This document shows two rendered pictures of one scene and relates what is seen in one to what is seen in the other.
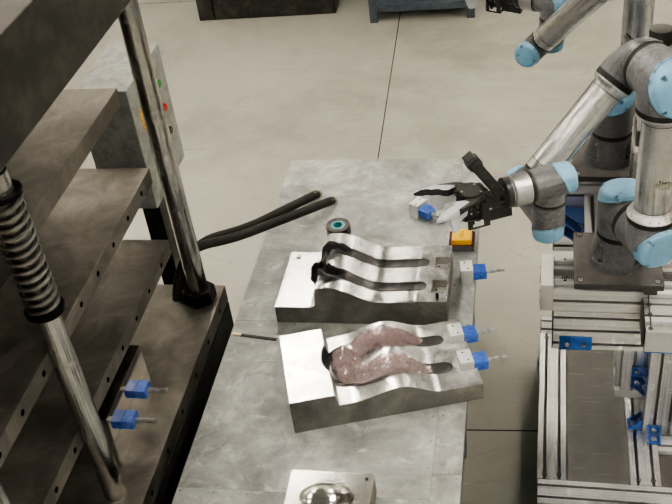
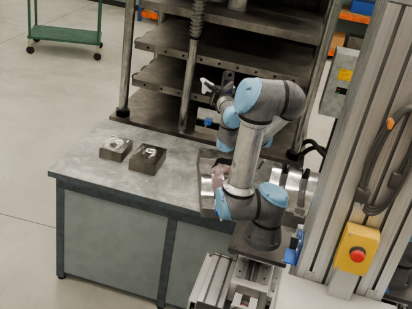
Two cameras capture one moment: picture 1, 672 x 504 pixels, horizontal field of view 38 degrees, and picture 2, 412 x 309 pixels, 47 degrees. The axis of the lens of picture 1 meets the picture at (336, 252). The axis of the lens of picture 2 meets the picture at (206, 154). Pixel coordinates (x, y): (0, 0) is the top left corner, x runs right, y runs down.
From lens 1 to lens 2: 2.73 m
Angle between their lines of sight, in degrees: 69
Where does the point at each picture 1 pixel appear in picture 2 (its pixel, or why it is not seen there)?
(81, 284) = (227, 61)
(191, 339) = (264, 151)
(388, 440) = (183, 184)
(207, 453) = (192, 144)
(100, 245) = (251, 66)
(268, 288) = not seen: hidden behind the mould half
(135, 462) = (195, 133)
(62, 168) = (255, 23)
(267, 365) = not seen: hidden behind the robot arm
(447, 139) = not seen: outside the picture
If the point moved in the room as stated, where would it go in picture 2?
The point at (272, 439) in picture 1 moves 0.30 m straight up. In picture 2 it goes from (194, 158) to (202, 112)
